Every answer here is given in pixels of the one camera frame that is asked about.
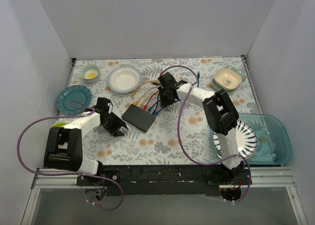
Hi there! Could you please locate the black network switch box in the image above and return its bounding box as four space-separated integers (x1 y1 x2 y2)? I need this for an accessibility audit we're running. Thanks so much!
122 104 156 132

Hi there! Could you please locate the yellow ethernet cable end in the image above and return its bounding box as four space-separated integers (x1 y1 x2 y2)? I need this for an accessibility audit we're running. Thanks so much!
131 80 160 97

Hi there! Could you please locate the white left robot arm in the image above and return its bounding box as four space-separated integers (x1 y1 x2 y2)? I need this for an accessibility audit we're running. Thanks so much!
44 97 127 186

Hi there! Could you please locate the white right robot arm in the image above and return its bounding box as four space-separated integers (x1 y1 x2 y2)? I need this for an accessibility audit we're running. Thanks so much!
158 72 245 185

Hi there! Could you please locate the floral patterned tablecloth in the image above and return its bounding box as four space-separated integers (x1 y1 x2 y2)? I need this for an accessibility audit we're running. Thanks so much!
47 57 262 165

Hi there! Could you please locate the teal scalloped plate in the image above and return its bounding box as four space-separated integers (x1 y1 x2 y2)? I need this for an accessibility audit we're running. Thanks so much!
56 85 93 115

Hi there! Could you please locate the white shallow bowl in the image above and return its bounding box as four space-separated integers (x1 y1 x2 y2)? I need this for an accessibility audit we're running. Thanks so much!
107 66 143 94

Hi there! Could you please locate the small patterned bowl yellow centre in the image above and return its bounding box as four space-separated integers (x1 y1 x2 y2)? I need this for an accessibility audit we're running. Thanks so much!
80 64 101 83

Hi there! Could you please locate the lime green bowl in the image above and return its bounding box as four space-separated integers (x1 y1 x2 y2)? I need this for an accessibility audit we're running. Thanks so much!
53 122 66 127

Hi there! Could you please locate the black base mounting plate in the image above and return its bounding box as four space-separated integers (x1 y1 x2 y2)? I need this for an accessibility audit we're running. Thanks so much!
76 165 252 196

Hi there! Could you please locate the cream square bowl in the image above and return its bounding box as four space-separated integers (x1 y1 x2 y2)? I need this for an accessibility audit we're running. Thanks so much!
214 68 242 91

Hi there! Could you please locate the blue striped round plate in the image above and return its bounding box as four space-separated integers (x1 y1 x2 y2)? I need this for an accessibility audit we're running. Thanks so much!
211 120 257 159

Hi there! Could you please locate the transparent blue plastic tray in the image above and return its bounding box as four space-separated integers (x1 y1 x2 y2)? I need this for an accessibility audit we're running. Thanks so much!
209 113 292 165

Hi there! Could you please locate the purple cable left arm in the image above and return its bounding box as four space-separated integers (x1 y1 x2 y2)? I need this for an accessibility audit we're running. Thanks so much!
17 100 124 211

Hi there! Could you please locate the blue ethernet cable end port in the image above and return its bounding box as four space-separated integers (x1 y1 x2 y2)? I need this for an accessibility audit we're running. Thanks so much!
153 72 200 116

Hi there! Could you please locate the blue ethernet cable near red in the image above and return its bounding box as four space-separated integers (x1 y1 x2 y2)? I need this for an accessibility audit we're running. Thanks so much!
146 97 163 112

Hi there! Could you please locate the yellow ethernet cable inner port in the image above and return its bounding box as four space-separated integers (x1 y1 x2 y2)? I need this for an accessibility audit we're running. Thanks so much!
138 89 160 108

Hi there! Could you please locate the yellow ethernet cable port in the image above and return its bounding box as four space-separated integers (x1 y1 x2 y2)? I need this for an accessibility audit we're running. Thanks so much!
135 86 160 106
138 89 160 108

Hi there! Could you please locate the yellow ethernet cable outer port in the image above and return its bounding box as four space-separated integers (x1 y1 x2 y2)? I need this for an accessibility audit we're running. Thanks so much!
135 86 160 106

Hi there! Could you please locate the aluminium frame rail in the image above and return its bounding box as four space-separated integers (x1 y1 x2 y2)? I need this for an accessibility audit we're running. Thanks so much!
22 165 307 225

